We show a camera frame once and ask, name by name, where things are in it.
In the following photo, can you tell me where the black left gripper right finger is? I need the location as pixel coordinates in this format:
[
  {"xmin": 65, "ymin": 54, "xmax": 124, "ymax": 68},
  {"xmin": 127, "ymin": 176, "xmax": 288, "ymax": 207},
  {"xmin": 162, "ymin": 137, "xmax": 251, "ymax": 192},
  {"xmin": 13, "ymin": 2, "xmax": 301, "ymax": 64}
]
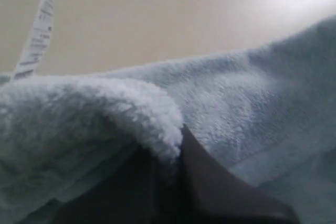
[{"xmin": 180, "ymin": 126, "xmax": 298, "ymax": 223}]

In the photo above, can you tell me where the light blue terry towel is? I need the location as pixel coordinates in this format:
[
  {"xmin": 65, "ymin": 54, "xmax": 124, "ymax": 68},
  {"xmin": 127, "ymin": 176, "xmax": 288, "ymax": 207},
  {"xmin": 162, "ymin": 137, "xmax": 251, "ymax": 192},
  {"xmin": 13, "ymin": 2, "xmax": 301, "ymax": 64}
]
[{"xmin": 1, "ymin": 17, "xmax": 335, "ymax": 223}]

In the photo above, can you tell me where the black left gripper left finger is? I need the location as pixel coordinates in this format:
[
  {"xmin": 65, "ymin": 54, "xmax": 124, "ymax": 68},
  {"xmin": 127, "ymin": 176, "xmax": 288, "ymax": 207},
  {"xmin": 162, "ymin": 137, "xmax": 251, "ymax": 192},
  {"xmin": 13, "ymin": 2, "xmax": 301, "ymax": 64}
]
[{"xmin": 54, "ymin": 148, "xmax": 179, "ymax": 224}]

